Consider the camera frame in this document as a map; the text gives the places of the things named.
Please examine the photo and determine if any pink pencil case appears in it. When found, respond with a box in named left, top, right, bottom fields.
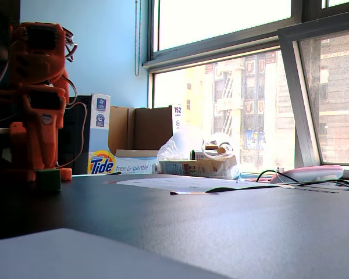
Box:
left=269, top=164, right=344, bottom=184

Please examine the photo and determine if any black mains cord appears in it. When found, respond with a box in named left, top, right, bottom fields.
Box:
left=279, top=178, right=349, bottom=193

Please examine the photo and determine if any green cube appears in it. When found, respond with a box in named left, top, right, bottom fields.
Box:
left=35, top=168, right=62, bottom=192

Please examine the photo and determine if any beaded blind cord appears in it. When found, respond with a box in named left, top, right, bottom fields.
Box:
left=134, top=0, right=142, bottom=77

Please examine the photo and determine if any printed food tray box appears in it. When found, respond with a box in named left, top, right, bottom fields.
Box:
left=158, top=155, right=239, bottom=180

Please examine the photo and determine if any Tide detergent cardboard box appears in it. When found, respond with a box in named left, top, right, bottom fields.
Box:
left=88, top=92, right=183, bottom=175

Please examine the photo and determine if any grey open window sash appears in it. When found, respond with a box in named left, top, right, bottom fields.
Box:
left=277, top=8, right=349, bottom=173

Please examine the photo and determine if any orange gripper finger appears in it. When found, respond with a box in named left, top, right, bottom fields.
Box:
left=26, top=129, right=47, bottom=176
left=45, top=127, right=60, bottom=171

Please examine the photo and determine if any black box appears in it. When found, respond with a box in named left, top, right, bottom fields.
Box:
left=57, top=94, right=92, bottom=176

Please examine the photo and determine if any white flat board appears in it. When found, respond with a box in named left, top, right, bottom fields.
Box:
left=0, top=228, right=231, bottom=279

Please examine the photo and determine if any white numbered grid paper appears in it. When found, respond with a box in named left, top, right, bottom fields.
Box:
left=103, top=176, right=280, bottom=195

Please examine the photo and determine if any grey window frame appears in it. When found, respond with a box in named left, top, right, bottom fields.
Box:
left=142, top=0, right=349, bottom=178

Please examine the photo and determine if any black adapter output cord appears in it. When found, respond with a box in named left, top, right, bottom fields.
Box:
left=255, top=169, right=282, bottom=183

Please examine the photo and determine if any clear plastic bag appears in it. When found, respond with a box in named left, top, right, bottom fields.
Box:
left=156, top=124, right=242, bottom=181

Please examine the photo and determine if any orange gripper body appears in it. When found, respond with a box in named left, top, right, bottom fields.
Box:
left=19, top=85, right=69, bottom=131

